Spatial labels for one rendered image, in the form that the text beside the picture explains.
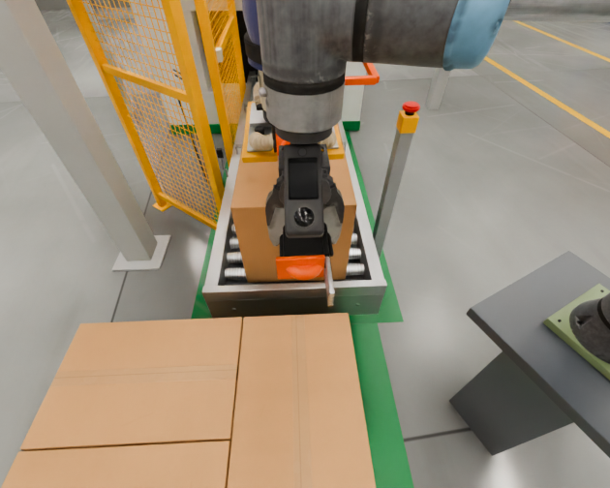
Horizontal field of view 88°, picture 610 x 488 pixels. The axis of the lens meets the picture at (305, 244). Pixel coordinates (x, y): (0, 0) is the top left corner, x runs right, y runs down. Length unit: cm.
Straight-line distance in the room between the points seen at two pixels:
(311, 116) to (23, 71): 149
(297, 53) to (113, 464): 110
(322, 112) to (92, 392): 113
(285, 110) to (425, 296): 177
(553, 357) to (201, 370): 104
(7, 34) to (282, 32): 145
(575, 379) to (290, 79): 102
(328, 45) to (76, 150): 162
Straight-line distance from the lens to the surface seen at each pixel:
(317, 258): 47
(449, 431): 175
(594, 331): 115
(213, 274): 130
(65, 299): 237
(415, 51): 34
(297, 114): 36
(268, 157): 91
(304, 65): 34
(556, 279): 134
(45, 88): 174
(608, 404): 116
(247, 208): 101
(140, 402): 120
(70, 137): 183
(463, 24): 33
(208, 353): 119
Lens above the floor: 159
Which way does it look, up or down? 47 degrees down
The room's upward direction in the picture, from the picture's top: straight up
